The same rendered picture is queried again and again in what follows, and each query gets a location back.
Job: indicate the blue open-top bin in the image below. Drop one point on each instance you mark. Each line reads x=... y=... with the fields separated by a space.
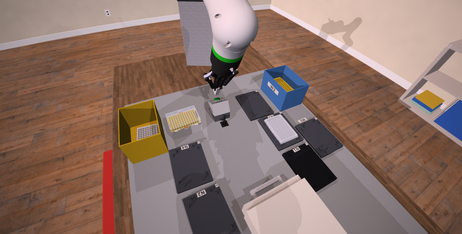
x=277 y=94

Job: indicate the yellow open-top bin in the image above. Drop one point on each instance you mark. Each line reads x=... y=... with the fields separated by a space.
x=140 y=115

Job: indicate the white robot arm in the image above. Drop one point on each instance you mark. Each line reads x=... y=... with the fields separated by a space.
x=234 y=26

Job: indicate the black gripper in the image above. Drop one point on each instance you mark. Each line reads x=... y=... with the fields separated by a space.
x=220 y=79

